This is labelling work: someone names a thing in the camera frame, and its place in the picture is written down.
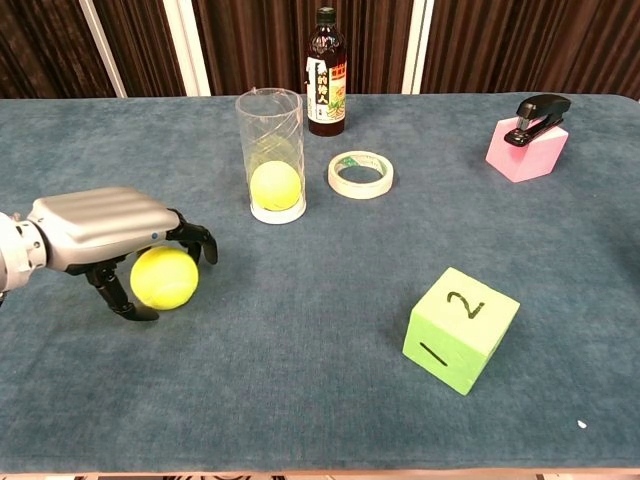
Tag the yellow-green tennis ball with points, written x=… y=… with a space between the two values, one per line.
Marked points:
x=165 y=282
x=275 y=186

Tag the pink foam block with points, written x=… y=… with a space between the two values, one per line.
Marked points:
x=525 y=157

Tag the dark brown curtain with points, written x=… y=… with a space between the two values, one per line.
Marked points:
x=260 y=45

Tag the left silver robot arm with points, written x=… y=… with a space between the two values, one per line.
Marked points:
x=12 y=255

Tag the wide white frame post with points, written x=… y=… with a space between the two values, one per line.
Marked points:
x=417 y=45
x=187 y=50

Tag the thin grey frame post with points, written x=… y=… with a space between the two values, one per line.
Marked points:
x=102 y=47

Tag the clear plastic cylinder tube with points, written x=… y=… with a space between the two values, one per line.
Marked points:
x=270 y=125

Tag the green numbered foam cube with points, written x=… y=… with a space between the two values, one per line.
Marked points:
x=450 y=345

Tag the dark glass bottle with label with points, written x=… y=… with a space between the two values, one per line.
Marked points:
x=326 y=75

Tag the beige masking tape roll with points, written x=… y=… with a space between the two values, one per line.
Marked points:
x=335 y=183

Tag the blue table cloth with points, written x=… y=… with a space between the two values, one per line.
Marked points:
x=300 y=310

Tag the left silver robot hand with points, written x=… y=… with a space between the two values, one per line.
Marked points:
x=100 y=225

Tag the black stapler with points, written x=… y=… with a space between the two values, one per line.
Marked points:
x=544 y=107

